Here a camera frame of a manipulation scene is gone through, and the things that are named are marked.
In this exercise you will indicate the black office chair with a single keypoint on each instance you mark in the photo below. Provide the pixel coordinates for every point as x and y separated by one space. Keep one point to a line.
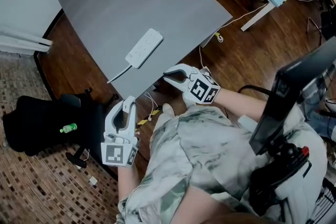
39 123

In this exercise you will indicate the white square adapter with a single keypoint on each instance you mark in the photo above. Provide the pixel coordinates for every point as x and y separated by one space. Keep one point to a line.
93 180

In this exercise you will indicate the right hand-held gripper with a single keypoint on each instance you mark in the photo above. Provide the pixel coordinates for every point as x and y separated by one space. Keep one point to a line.
202 87

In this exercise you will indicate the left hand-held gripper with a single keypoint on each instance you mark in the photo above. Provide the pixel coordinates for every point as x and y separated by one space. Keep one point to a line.
114 152

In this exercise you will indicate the long yellow black striped tape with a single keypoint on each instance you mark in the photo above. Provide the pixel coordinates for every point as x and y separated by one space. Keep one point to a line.
148 116

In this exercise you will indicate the green plastic bottle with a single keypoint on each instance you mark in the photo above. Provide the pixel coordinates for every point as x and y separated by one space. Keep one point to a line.
68 128

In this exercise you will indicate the person's marbled white dress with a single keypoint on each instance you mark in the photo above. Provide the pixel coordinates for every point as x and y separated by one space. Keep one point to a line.
199 154

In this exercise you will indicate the thin metal frame stand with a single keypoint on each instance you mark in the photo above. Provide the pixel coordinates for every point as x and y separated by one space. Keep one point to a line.
315 26

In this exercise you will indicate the white power strip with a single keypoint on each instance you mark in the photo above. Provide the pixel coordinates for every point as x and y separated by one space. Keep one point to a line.
144 48

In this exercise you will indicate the person's left forearm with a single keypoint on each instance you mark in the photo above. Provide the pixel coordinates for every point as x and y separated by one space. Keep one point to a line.
126 183

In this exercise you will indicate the person's white left shoe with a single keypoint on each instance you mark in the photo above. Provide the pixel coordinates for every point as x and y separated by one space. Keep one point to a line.
168 110

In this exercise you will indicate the grey table with white legs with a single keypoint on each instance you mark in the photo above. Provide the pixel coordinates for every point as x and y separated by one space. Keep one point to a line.
136 8

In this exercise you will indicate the black flat panel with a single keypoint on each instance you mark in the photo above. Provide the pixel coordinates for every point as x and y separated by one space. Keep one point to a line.
288 97

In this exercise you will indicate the person's right forearm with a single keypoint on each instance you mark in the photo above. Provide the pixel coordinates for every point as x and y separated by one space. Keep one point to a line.
241 105

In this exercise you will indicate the white partition panel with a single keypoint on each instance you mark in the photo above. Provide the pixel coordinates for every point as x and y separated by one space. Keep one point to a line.
26 2

